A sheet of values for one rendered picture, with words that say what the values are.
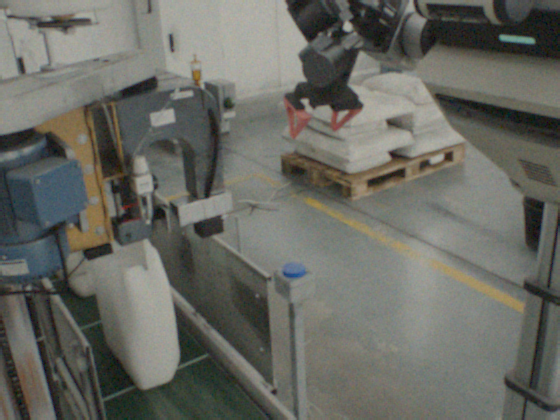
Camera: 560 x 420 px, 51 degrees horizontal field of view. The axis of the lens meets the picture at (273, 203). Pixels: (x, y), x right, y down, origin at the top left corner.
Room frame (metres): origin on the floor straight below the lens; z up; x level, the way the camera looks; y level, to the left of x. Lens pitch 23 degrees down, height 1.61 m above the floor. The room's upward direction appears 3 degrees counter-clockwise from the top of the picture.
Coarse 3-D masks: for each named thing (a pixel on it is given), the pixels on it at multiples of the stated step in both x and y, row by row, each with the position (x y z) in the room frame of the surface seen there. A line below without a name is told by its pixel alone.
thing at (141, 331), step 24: (144, 240) 1.62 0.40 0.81; (96, 264) 1.58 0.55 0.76; (120, 264) 1.47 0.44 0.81; (144, 264) 1.42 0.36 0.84; (96, 288) 1.65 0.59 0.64; (120, 288) 1.45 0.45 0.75; (144, 288) 1.45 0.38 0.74; (168, 288) 1.49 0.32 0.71; (120, 312) 1.45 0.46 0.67; (144, 312) 1.43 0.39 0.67; (168, 312) 1.48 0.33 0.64; (120, 336) 1.46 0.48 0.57; (144, 336) 1.43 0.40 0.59; (168, 336) 1.47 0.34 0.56; (120, 360) 1.51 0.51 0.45; (144, 360) 1.43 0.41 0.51; (168, 360) 1.46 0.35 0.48; (144, 384) 1.44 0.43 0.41
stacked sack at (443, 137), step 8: (440, 128) 4.37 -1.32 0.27; (448, 128) 4.35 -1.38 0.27; (416, 136) 4.22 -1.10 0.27; (424, 136) 4.20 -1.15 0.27; (432, 136) 4.21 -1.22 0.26; (440, 136) 4.22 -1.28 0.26; (448, 136) 4.23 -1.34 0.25; (456, 136) 4.27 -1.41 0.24; (416, 144) 4.08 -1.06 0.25; (424, 144) 4.10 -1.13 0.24; (432, 144) 4.14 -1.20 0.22; (440, 144) 4.18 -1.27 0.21; (448, 144) 4.23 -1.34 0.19; (456, 144) 4.28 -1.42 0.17; (392, 152) 4.20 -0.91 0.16; (400, 152) 4.10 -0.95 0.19; (408, 152) 4.06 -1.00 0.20; (416, 152) 4.05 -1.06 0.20; (424, 152) 4.10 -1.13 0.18
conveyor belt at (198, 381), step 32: (96, 320) 1.85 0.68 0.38; (96, 352) 1.65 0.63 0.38; (192, 352) 1.62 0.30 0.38; (128, 384) 1.48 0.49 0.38; (192, 384) 1.46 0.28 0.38; (224, 384) 1.46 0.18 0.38; (128, 416) 1.34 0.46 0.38; (160, 416) 1.33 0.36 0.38; (192, 416) 1.32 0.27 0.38; (224, 416) 1.32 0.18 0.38; (256, 416) 1.31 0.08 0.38
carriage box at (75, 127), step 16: (80, 112) 1.18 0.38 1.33; (48, 128) 1.14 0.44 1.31; (64, 128) 1.16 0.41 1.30; (80, 128) 1.18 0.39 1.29; (80, 144) 1.17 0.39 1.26; (96, 144) 1.18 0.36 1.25; (80, 160) 1.17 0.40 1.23; (96, 160) 1.18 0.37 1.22; (96, 176) 1.18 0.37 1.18; (96, 192) 1.18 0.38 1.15; (96, 208) 1.18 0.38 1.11; (96, 224) 1.17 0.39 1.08; (80, 240) 1.15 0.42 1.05; (96, 240) 1.17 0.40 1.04; (112, 240) 1.18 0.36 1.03
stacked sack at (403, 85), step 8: (368, 80) 4.64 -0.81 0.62; (376, 80) 4.60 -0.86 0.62; (384, 80) 4.57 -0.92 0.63; (392, 80) 4.55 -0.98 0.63; (400, 80) 4.56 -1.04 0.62; (408, 80) 4.56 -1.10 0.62; (416, 80) 4.53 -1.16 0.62; (368, 88) 4.59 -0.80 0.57; (376, 88) 4.52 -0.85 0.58; (384, 88) 4.45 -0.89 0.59; (392, 88) 4.39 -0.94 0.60; (400, 88) 4.35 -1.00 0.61; (408, 88) 4.32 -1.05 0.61; (416, 88) 4.26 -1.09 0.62; (424, 88) 4.29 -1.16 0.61; (408, 96) 4.24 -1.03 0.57; (416, 96) 4.22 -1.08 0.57; (424, 96) 4.24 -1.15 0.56
